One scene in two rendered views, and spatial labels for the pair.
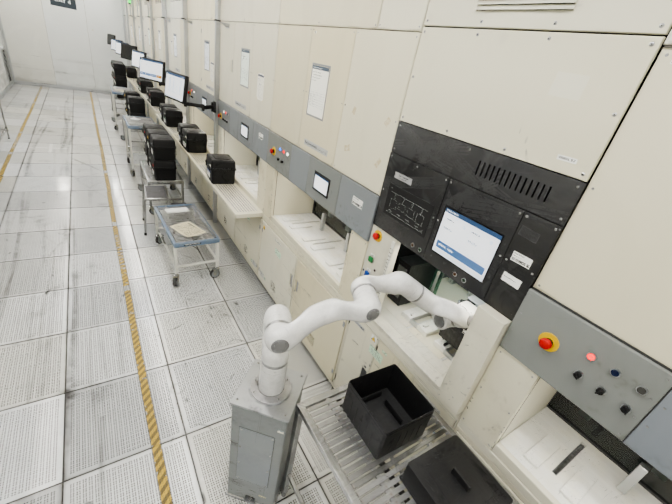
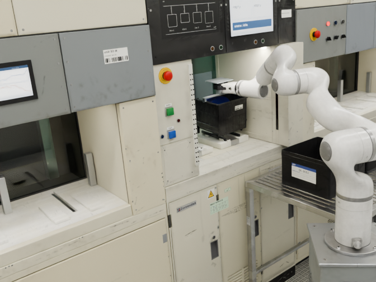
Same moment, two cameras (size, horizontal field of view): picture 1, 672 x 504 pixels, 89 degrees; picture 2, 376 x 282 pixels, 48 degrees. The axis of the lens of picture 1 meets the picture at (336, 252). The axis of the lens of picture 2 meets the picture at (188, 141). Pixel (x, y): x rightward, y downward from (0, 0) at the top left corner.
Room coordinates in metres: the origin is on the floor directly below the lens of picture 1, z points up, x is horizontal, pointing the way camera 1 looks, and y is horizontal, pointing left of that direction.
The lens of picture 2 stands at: (1.63, 1.50, 1.60)
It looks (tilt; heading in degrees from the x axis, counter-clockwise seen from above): 17 degrees down; 272
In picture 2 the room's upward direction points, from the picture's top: 5 degrees counter-clockwise
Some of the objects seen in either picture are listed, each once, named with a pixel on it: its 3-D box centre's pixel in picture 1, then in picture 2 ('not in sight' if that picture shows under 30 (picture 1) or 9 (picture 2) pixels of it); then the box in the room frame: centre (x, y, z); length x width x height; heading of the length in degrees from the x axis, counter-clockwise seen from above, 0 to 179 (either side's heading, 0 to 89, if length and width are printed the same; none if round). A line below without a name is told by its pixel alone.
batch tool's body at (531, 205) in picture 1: (456, 313); (184, 126); (1.71, -0.78, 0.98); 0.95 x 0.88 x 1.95; 128
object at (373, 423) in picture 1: (386, 407); (322, 165); (1.06, -0.36, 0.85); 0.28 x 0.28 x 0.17; 36
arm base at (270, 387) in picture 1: (272, 373); (353, 218); (1.11, 0.17, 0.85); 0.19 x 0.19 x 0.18
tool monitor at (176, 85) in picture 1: (192, 93); not in sight; (3.92, 1.86, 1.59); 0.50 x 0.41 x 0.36; 128
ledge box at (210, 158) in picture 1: (220, 168); not in sight; (3.62, 1.42, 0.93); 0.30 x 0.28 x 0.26; 35
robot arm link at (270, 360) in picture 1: (276, 333); (347, 164); (1.14, 0.18, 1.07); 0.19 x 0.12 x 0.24; 17
